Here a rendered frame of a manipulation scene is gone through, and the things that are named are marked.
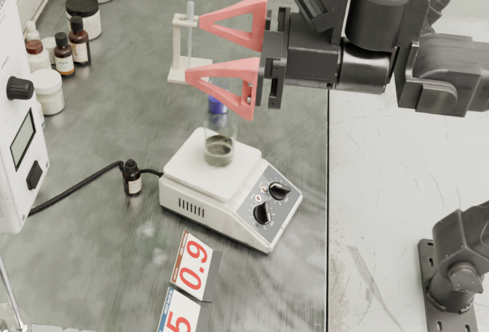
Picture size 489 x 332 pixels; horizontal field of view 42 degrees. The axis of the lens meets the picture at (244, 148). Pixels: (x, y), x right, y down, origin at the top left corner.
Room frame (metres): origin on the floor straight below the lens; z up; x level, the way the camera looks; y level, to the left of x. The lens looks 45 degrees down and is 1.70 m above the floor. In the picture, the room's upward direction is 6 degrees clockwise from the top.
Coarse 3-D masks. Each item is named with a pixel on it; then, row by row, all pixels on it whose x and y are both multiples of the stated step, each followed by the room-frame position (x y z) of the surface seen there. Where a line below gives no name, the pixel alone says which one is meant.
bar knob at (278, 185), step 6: (270, 186) 0.67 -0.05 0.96; (276, 186) 0.67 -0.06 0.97; (282, 186) 0.67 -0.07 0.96; (288, 186) 0.68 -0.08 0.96; (270, 192) 0.67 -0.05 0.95; (276, 192) 0.67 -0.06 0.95; (282, 192) 0.67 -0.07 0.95; (288, 192) 0.67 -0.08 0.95; (276, 198) 0.66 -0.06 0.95; (282, 198) 0.66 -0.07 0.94
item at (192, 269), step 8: (192, 240) 0.57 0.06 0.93; (192, 248) 0.56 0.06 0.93; (200, 248) 0.57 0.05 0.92; (208, 248) 0.58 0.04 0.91; (184, 256) 0.54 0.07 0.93; (192, 256) 0.55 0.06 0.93; (200, 256) 0.56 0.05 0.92; (184, 264) 0.53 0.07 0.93; (192, 264) 0.54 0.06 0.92; (200, 264) 0.54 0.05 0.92; (184, 272) 0.52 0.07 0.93; (192, 272) 0.52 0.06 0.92; (200, 272) 0.53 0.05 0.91; (176, 280) 0.50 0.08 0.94; (184, 280) 0.50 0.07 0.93; (192, 280) 0.51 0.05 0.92; (200, 280) 0.52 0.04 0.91; (192, 288) 0.50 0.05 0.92; (200, 288) 0.51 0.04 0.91
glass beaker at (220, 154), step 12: (204, 120) 0.70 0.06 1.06; (216, 120) 0.72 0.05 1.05; (228, 120) 0.71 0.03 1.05; (204, 132) 0.68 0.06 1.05; (216, 132) 0.72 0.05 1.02; (228, 132) 0.71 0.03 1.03; (204, 144) 0.68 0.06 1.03; (216, 144) 0.67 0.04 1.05; (228, 144) 0.67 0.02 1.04; (204, 156) 0.68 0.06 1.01; (216, 156) 0.67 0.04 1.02; (228, 156) 0.68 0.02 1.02; (216, 168) 0.67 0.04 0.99
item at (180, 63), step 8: (176, 16) 1.02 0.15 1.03; (184, 16) 1.02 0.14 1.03; (176, 24) 1.00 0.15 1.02; (184, 24) 1.00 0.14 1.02; (192, 24) 1.00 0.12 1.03; (176, 32) 1.01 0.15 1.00; (176, 40) 1.01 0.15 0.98; (176, 48) 1.01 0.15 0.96; (176, 56) 1.01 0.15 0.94; (176, 64) 1.01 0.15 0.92; (184, 64) 1.03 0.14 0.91; (192, 64) 1.03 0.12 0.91; (200, 64) 1.03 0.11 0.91; (208, 64) 1.04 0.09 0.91; (176, 72) 1.00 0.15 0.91; (184, 72) 1.00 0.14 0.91; (168, 80) 0.97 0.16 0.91; (176, 80) 0.97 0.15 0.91; (184, 80) 0.98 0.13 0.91
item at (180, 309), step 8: (176, 296) 0.47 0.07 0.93; (176, 304) 0.46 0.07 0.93; (184, 304) 0.47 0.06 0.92; (192, 304) 0.48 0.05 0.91; (168, 312) 0.45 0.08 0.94; (176, 312) 0.45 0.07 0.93; (184, 312) 0.46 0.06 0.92; (192, 312) 0.46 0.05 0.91; (168, 320) 0.44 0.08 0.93; (176, 320) 0.44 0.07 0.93; (184, 320) 0.45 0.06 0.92; (192, 320) 0.45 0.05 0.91; (168, 328) 0.43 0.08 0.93; (176, 328) 0.43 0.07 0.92; (184, 328) 0.44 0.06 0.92
